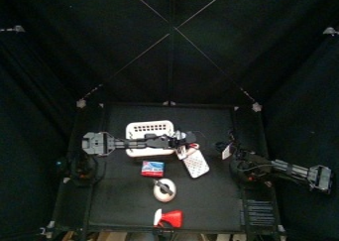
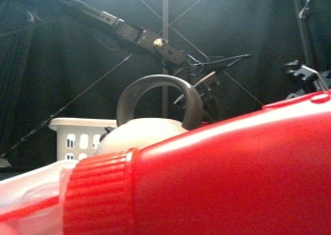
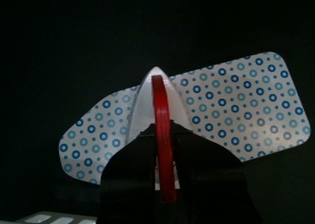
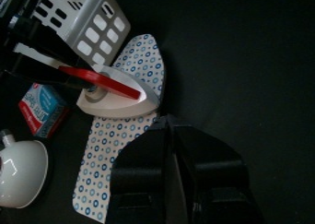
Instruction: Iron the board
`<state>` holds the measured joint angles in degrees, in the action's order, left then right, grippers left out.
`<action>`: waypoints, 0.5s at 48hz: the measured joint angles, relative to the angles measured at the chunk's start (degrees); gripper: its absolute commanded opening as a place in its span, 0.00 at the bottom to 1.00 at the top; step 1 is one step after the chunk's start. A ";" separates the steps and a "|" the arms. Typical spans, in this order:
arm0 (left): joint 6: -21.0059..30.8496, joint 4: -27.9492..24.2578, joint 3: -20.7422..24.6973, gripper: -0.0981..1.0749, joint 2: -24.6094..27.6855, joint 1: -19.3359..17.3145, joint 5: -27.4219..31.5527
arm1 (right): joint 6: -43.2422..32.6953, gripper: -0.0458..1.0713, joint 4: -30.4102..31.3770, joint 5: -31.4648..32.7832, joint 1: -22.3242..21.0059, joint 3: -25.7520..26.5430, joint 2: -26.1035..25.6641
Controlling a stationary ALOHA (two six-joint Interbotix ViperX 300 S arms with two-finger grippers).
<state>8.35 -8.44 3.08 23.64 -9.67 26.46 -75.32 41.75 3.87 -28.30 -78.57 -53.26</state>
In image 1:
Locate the black vertical frame pole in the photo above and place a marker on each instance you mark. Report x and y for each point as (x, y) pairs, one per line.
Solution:
(172, 53)

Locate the red and blue box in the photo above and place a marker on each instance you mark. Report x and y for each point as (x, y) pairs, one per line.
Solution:
(153, 169)

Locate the white paper tag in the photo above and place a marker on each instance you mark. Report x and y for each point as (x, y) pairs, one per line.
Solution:
(226, 151)

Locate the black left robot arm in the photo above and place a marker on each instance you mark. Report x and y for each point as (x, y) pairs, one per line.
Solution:
(133, 143)

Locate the white plastic laundry basket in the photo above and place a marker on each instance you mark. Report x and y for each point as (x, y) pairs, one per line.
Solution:
(150, 127)

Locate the red toy spray bottle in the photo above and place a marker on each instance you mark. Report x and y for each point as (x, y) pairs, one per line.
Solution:
(173, 218)

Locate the white text label sticker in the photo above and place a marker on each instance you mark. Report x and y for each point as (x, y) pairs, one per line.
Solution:
(261, 213)

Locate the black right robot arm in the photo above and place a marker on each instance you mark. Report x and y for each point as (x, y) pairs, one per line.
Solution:
(292, 169)

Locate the grey frame corner bracket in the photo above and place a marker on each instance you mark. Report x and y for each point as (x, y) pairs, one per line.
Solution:
(281, 228)
(330, 30)
(17, 29)
(81, 102)
(169, 103)
(257, 106)
(47, 228)

